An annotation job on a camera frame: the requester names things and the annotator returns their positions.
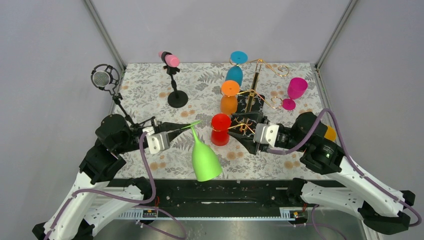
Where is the red plastic wine glass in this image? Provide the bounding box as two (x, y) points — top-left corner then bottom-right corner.
(210, 113), (232, 146)

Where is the orange plastic wine glass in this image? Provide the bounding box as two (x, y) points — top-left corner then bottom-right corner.
(220, 80), (240, 115)

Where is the green plastic wine glass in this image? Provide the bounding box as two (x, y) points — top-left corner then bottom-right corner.
(181, 120), (223, 182)

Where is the blue plastic wine glass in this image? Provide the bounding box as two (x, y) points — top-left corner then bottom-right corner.
(225, 51), (248, 87)

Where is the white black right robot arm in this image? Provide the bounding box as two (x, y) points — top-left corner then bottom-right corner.
(229, 112), (416, 235)

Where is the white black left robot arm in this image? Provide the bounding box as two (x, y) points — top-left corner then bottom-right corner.
(32, 114), (189, 240)

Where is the yellow plastic wine glass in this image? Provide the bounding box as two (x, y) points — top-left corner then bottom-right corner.
(324, 125), (337, 142)

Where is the magenta plastic wine glass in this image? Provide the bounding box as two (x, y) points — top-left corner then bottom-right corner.
(282, 77), (308, 111)

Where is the floral patterned table cloth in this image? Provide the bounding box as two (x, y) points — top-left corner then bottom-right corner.
(120, 63), (323, 180)

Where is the pink microphone on black stand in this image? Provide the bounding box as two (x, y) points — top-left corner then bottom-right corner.
(158, 51), (188, 109)

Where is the grey studio microphone on stand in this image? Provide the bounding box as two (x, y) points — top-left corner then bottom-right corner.
(90, 63), (155, 128)

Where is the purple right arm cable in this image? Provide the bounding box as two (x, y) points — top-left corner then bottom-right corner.
(266, 108), (423, 228)

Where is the gold wire wine glass rack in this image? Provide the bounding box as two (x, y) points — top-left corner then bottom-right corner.
(229, 58), (290, 114)

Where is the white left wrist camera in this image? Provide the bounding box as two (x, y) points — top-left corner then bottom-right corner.
(145, 132), (171, 155)

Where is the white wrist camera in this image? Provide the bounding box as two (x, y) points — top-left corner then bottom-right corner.
(253, 123), (280, 147)
(145, 132), (171, 155)

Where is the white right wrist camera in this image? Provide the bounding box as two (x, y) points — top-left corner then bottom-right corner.
(253, 123), (280, 147)

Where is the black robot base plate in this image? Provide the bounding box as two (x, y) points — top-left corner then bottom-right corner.
(123, 178), (327, 219)

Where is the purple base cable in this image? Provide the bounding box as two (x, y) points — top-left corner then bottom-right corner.
(130, 203), (189, 240)

